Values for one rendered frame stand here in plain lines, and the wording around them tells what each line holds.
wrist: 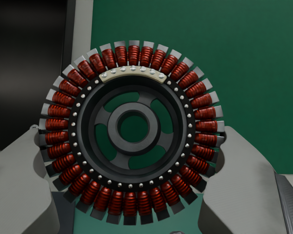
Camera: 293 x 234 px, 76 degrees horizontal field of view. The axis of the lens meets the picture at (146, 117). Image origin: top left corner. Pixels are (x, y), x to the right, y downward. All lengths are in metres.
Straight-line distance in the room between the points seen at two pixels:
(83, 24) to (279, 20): 0.22
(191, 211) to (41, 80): 0.91
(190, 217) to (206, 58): 0.87
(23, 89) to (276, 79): 0.26
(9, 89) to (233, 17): 0.25
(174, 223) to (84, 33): 0.91
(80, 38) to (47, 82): 0.07
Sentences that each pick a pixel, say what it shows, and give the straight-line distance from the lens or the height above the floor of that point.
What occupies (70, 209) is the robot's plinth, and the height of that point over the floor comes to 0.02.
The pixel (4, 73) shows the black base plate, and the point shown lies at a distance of 0.23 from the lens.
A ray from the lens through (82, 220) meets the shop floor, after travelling 1.05.
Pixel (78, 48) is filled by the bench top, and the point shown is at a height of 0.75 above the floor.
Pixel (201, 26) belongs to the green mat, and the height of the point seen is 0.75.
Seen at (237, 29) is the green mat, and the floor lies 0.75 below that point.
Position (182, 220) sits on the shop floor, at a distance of 1.02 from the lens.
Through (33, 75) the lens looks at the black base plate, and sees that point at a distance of 0.21.
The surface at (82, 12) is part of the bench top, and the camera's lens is 0.26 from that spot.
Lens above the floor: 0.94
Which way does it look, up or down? 81 degrees down
